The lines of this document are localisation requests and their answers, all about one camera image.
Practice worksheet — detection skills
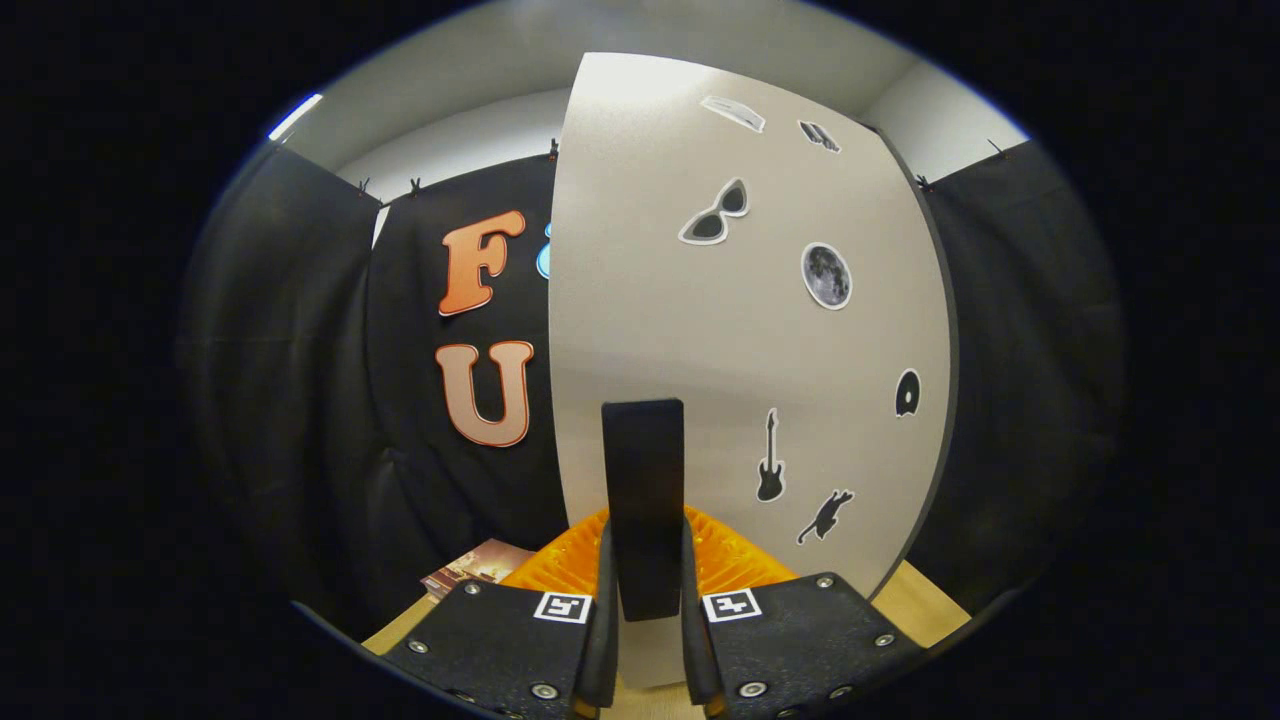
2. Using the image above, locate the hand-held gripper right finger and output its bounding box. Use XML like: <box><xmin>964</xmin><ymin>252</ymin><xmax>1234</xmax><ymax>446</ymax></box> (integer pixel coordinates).
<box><xmin>680</xmin><ymin>505</ymin><xmax>925</xmax><ymax>720</ymax></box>

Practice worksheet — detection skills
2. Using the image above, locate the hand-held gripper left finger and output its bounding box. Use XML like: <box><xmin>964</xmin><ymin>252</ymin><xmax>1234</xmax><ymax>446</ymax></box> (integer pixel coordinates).
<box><xmin>383</xmin><ymin>508</ymin><xmax>621</xmax><ymax>720</ymax></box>

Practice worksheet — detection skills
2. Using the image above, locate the black cabinet door handle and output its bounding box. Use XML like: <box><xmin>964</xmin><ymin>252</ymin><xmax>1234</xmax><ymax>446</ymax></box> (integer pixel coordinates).
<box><xmin>602</xmin><ymin>398</ymin><xmax>686</xmax><ymax>623</ymax></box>

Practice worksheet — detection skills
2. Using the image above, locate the brown cover book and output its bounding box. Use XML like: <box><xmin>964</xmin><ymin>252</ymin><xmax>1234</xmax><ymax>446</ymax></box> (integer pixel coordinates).
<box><xmin>420</xmin><ymin>538</ymin><xmax>536</xmax><ymax>601</ymax></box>

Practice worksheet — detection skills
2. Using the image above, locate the black backdrop cloth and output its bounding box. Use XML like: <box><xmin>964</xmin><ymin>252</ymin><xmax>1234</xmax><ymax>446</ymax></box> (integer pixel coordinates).
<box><xmin>175</xmin><ymin>140</ymin><xmax>1131</xmax><ymax>641</ymax></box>

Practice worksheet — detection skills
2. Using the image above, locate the narrow ceiling light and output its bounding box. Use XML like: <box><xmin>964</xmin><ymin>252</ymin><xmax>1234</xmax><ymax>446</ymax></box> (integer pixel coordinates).
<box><xmin>268</xmin><ymin>93</ymin><xmax>324</xmax><ymax>141</ymax></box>

